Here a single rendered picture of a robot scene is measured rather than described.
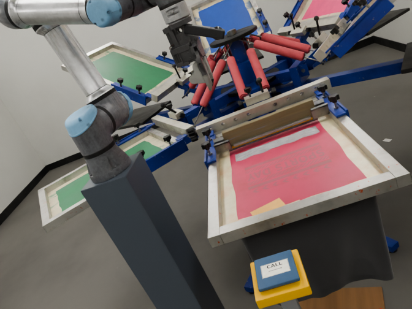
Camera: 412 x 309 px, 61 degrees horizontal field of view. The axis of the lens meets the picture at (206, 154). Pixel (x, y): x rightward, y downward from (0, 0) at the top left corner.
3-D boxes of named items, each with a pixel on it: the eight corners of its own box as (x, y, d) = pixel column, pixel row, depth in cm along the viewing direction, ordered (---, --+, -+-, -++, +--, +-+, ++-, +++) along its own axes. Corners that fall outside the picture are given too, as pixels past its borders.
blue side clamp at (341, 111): (352, 125, 139) (347, 109, 137) (339, 129, 140) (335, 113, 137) (328, 103, 167) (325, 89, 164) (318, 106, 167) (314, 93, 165)
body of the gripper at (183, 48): (182, 64, 109) (165, 26, 104) (208, 54, 106) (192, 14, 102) (178, 70, 102) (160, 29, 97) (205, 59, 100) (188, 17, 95)
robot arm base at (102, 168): (85, 187, 120) (69, 163, 116) (101, 166, 133) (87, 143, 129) (123, 175, 116) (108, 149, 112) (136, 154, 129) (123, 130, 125)
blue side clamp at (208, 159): (221, 171, 149) (214, 157, 146) (210, 175, 150) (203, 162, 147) (219, 143, 176) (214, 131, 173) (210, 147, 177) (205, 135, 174)
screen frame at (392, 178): (412, 184, 95) (410, 172, 94) (212, 247, 105) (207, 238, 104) (325, 101, 167) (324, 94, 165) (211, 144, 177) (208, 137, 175)
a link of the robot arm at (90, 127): (74, 158, 119) (52, 123, 114) (99, 138, 129) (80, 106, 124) (99, 153, 113) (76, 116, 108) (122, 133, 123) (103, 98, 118)
